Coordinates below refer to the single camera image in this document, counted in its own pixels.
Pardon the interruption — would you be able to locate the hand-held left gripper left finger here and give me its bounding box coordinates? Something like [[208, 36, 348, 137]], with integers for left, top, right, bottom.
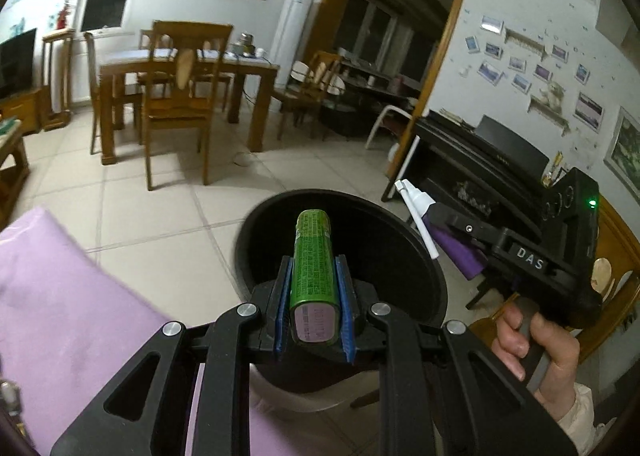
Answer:
[[50, 256, 296, 456]]

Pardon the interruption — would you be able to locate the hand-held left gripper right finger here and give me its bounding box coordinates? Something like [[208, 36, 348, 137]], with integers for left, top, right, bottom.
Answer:
[[334, 256, 578, 456]]

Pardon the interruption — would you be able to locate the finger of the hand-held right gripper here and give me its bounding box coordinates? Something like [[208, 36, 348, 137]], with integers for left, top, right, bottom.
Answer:
[[430, 202, 512, 257]]

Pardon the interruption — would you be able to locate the purple packet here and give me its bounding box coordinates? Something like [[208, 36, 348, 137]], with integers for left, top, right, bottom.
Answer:
[[422, 213, 488, 281]]

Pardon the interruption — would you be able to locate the green cylindrical tube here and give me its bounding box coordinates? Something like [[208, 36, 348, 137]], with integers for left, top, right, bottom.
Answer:
[[289, 208, 342, 348]]

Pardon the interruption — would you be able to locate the black trash bin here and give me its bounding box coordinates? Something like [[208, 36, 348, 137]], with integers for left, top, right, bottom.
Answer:
[[234, 188, 449, 412]]

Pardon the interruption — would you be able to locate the person's right forearm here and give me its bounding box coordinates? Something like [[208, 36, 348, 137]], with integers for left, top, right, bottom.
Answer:
[[552, 382, 623, 456]]

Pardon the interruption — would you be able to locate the person's right hand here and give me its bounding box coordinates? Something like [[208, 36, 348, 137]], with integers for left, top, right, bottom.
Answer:
[[491, 305, 581, 419]]

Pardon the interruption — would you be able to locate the wooden chair with oval inset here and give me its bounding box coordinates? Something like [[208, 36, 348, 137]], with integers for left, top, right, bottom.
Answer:
[[470, 196, 640, 367]]

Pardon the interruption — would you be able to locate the gold trophy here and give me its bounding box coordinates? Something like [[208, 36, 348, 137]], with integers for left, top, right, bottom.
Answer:
[[542, 151, 568, 187]]

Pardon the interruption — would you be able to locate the black upright piano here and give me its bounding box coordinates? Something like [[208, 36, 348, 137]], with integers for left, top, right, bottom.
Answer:
[[382, 108, 556, 257]]

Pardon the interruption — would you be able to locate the framed landscape painting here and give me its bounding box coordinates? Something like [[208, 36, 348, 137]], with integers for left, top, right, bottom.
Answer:
[[603, 106, 640, 187]]

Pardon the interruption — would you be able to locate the white curved stool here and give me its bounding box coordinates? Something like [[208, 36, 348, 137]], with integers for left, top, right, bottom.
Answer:
[[365, 104, 416, 151]]

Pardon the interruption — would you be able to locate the white teddy bear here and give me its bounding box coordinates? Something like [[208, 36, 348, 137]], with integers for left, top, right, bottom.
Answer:
[[539, 80, 566, 109]]

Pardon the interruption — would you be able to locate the dark low table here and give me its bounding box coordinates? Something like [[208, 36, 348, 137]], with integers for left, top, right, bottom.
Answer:
[[317, 96, 373, 139]]

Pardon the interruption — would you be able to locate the wooden dining table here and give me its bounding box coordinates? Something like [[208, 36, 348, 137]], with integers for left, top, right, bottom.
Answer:
[[97, 48, 281, 167]]

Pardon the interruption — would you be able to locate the wooden dining chair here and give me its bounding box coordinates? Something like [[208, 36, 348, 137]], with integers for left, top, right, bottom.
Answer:
[[137, 28, 236, 111], [141, 20, 234, 191], [272, 50, 343, 141], [82, 32, 146, 157]]

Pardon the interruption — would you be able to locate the dark balcony window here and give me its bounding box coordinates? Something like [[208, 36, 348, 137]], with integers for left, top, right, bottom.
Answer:
[[345, 0, 436, 79]]

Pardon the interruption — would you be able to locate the metal pot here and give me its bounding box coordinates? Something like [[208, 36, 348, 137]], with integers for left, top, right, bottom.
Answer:
[[231, 33, 257, 56]]

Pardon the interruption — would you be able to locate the white standing air conditioner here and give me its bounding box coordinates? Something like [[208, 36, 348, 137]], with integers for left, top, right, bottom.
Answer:
[[270, 0, 316, 89]]

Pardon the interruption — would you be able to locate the wooden coffee table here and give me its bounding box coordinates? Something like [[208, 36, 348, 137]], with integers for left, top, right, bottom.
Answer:
[[0, 118, 31, 227]]

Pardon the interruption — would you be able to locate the wooden television cabinet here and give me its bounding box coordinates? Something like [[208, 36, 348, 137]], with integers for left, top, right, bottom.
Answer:
[[0, 86, 51, 137]]

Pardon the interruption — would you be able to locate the tall wooden stand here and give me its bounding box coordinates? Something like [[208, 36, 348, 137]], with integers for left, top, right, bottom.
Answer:
[[41, 29, 76, 131]]

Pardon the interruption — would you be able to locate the black television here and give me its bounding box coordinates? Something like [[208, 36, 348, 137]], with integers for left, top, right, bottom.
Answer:
[[0, 27, 38, 99]]

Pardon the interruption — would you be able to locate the white wall shelf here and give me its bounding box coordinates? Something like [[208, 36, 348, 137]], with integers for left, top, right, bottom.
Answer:
[[504, 27, 548, 61], [527, 94, 571, 137]]

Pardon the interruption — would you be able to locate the group of wall photos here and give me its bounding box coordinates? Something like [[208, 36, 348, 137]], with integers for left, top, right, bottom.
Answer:
[[465, 16, 606, 134]]

